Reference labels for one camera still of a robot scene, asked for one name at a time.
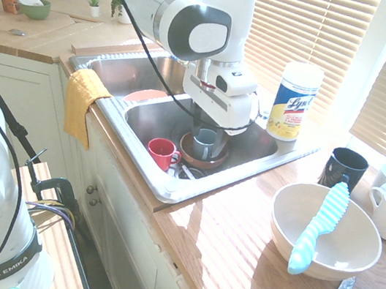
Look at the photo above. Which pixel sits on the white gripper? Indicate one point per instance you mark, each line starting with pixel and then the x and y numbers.
pixel 233 112

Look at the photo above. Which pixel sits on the metal sink drain strainer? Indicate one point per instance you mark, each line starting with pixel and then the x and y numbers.
pixel 191 174

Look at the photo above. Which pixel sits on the stainless steel double sink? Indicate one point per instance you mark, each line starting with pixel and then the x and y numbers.
pixel 252 143

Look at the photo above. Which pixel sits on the gray mug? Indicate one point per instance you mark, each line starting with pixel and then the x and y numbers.
pixel 202 146

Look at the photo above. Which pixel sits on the brown ceramic bowl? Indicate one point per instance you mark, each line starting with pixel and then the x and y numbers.
pixel 197 162

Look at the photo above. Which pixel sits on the red mug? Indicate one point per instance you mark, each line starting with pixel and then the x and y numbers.
pixel 161 154

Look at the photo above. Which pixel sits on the orange plate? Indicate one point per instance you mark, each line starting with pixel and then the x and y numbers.
pixel 142 95

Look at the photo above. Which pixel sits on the Lysol wipes canister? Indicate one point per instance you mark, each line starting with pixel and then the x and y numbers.
pixel 292 105

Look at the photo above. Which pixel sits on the large cream bowl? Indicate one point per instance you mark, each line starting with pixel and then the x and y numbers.
pixel 295 221

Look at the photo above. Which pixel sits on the round metal cabinet knob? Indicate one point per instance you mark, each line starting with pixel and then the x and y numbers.
pixel 91 189
pixel 94 202

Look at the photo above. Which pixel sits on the yellow dish cloth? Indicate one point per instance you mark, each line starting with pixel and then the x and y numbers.
pixel 79 103

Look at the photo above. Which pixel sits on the black mug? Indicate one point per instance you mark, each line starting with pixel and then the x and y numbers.
pixel 340 169

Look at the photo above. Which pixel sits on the cream kitchen cabinet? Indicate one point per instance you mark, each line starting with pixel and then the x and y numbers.
pixel 117 243

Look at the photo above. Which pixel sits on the wide beige window blind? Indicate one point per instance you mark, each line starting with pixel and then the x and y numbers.
pixel 309 23

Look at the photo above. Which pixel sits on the black C-clamp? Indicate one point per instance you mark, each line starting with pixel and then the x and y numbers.
pixel 56 184

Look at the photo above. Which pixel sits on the spiky potted plant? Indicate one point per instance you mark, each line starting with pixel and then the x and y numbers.
pixel 94 5

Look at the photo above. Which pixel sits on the black stand leg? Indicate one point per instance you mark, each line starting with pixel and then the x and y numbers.
pixel 2 109

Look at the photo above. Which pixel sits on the green bowl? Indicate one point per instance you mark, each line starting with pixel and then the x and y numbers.
pixel 35 11

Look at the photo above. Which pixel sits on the metal spoon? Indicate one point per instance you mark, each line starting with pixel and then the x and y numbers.
pixel 15 32

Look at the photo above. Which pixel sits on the white paper napkin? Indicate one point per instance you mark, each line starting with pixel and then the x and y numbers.
pixel 32 0

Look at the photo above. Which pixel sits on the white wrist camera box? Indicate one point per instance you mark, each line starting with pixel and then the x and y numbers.
pixel 237 81

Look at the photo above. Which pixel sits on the wooden robot mount table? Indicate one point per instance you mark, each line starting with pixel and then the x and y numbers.
pixel 58 263

